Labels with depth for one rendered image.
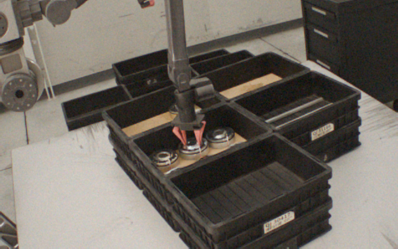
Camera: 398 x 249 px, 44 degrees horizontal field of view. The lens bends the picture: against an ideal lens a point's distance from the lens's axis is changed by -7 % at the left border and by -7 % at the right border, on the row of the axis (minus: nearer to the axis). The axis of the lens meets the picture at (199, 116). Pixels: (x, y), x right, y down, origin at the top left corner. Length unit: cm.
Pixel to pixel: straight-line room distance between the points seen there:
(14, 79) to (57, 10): 40
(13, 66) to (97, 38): 299
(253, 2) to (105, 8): 147
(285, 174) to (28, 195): 102
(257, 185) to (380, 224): 41
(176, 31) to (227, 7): 349
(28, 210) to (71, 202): 18
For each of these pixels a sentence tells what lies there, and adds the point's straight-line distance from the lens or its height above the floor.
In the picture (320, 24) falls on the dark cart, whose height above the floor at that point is 70.
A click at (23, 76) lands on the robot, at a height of 119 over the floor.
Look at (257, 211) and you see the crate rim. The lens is 138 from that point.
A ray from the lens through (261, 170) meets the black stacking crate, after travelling 170.
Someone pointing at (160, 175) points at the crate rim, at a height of 93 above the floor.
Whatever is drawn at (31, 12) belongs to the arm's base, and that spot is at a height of 145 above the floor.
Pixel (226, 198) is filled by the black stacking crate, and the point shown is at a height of 83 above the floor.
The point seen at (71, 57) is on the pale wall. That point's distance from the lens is 486.
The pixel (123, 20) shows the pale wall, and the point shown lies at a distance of 486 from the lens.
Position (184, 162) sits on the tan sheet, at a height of 83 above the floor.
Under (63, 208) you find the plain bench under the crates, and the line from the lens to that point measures 198.
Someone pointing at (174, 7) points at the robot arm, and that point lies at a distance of 166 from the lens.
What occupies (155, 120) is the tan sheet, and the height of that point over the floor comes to 83.
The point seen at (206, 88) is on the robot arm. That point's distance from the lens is 174.
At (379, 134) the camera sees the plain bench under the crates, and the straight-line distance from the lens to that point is 211.
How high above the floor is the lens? 177
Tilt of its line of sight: 27 degrees down
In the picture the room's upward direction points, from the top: 10 degrees counter-clockwise
